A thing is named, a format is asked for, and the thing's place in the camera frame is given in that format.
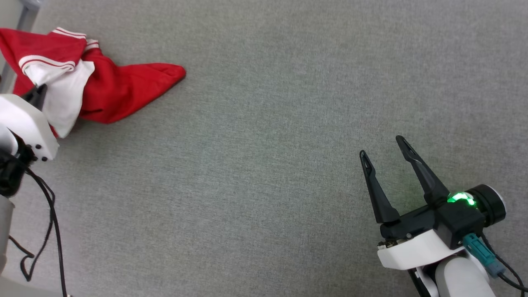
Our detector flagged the teal right camera connector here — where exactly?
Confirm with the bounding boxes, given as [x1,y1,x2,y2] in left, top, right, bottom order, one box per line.
[462,233,506,278]

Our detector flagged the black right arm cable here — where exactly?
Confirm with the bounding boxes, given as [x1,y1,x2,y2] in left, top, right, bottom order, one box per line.
[480,232,528,294]

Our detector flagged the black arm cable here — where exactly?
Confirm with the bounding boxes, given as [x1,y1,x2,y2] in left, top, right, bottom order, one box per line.
[8,165,69,297]
[480,232,528,294]

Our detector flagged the red and white sports garment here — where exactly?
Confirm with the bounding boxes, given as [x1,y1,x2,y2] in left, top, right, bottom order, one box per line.
[0,27,187,139]

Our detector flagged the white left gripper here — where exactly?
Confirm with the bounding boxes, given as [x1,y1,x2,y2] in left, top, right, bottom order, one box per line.
[0,83,59,163]

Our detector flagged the grey metal frame bar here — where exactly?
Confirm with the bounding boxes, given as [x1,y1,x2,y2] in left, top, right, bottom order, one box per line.
[16,0,42,33]

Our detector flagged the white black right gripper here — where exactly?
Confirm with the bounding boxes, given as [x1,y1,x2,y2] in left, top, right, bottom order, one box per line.
[360,135,469,271]

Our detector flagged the black right gripper cylinder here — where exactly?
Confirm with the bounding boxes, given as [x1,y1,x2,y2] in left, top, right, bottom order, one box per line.
[448,184,507,228]

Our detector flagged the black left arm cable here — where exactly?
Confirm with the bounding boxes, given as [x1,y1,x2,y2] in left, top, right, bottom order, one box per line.
[8,165,69,297]

